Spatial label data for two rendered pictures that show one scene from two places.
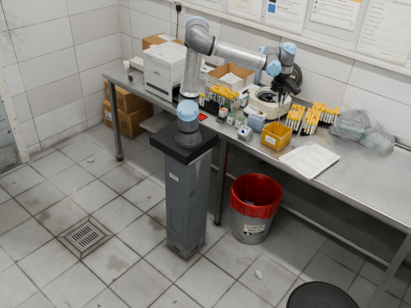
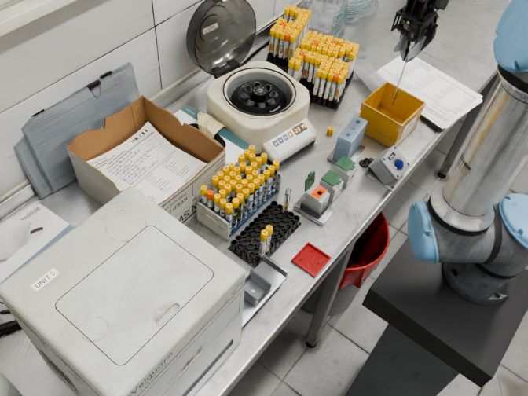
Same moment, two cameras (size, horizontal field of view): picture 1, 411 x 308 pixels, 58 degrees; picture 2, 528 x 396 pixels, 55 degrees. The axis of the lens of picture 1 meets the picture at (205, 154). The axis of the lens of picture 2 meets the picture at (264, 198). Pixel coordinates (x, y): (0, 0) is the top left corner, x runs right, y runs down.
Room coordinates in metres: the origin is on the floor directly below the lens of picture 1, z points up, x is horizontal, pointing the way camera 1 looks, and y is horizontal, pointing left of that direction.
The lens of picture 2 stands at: (2.25, 0.68, 1.89)
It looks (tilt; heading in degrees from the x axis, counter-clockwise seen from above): 51 degrees down; 266
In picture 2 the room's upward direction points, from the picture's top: 6 degrees clockwise
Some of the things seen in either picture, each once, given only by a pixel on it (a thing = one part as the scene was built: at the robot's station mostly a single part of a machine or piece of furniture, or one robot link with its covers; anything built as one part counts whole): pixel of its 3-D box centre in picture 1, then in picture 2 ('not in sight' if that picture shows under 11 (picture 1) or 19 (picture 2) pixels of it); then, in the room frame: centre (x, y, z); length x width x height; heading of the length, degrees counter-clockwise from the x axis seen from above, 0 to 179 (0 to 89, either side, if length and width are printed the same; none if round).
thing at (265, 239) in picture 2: (211, 102); (266, 222); (2.18, -0.02, 0.93); 0.17 x 0.09 x 0.11; 53
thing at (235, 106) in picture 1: (224, 101); (240, 196); (2.25, -0.10, 0.91); 0.20 x 0.10 x 0.07; 52
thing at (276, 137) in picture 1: (276, 135); (389, 115); (1.84, -0.42, 0.93); 0.13 x 0.13 x 0.10; 50
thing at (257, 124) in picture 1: (255, 123); (349, 141); (1.96, -0.30, 0.92); 0.10 x 0.07 x 0.10; 59
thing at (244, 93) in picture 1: (249, 94); (208, 140); (2.34, -0.28, 0.92); 0.24 x 0.12 x 0.10; 142
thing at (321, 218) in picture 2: (222, 117); (314, 207); (2.06, -0.10, 0.89); 0.09 x 0.05 x 0.04; 145
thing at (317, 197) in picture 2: (223, 113); (316, 199); (2.06, -0.10, 0.92); 0.05 x 0.04 x 0.06; 144
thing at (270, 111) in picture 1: (266, 104); (262, 110); (2.20, -0.39, 0.94); 0.30 x 0.24 x 0.12; 133
